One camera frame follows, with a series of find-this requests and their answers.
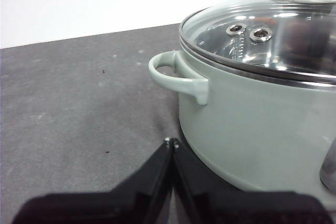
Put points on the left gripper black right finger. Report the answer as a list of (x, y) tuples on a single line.
[(236, 208)]

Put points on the pale green electric pot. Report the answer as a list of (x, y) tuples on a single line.
[(249, 134)]

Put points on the glass lid with green knob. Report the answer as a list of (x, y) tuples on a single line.
[(288, 37)]

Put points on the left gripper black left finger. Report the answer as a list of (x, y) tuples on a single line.
[(118, 205)]

